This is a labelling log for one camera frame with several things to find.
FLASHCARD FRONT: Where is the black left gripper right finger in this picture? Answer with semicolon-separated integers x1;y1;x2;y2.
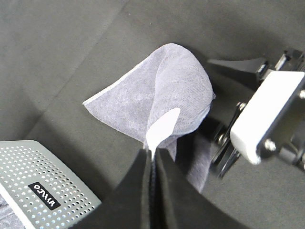
154;149;247;229

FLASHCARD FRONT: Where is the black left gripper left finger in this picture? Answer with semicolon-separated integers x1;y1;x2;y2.
72;149;151;229

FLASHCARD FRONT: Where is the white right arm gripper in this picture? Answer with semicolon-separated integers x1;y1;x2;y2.
207;49;305;177

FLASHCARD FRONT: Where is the grey-blue microfibre towel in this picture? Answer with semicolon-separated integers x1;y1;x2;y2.
83;43;215;192

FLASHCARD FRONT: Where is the grey perforated laundry basket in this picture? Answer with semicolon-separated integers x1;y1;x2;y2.
0;140;102;229

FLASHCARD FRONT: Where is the black table cloth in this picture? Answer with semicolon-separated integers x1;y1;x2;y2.
0;0;305;229

